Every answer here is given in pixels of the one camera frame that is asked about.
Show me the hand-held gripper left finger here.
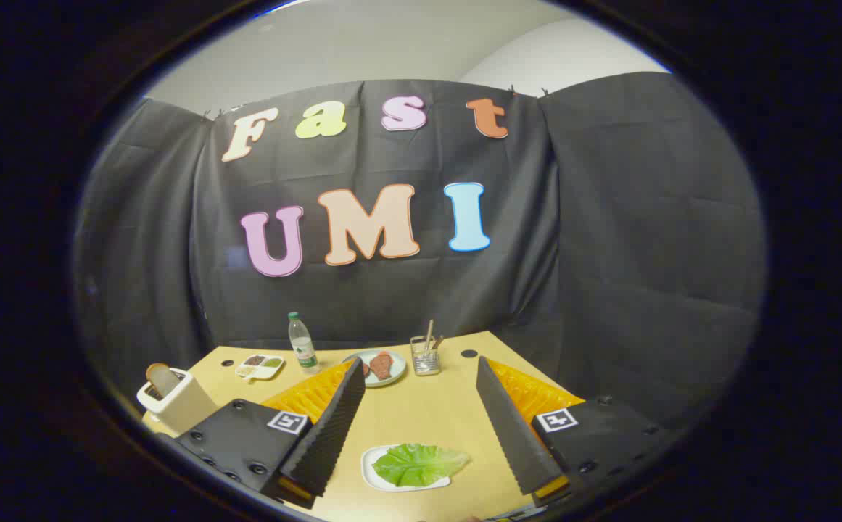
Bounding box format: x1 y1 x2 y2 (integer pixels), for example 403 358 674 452
174 357 367 508

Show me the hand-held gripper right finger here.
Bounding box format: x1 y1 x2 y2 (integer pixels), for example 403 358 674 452
475 355 682 508

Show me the clear plastic water bottle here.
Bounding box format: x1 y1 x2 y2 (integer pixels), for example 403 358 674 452
288 312 320 374

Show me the clear glass utensil holder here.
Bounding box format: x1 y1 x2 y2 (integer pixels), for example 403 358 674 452
410 335 442 376

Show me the pale green round plate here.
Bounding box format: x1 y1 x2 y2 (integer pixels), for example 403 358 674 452
341 349 408 389

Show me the white square plate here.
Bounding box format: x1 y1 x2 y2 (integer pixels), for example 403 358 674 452
360 444 458 494

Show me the cream toaster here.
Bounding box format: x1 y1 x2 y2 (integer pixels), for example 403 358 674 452
136 368 218 437

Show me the toasted bread slice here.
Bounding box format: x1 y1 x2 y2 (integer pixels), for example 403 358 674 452
146 362 183 398

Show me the black backdrop cloth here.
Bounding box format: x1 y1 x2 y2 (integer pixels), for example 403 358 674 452
73 72 768 436

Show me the green lettuce leaf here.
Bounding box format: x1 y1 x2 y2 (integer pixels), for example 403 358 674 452
372 443 472 488

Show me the white divided seasoning dish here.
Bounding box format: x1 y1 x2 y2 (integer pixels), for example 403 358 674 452
235 354 286 381

